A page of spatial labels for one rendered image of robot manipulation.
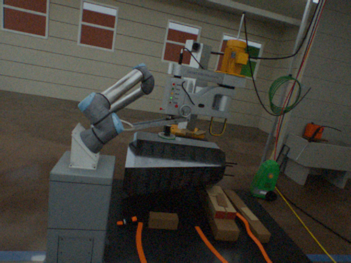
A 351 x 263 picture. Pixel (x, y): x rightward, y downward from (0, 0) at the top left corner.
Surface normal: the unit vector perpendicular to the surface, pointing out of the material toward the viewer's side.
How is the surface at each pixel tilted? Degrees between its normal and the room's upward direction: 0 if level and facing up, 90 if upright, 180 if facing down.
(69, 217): 90
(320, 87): 90
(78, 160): 90
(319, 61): 90
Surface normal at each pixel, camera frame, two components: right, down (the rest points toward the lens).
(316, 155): 0.18, 0.28
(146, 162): 0.26, -0.48
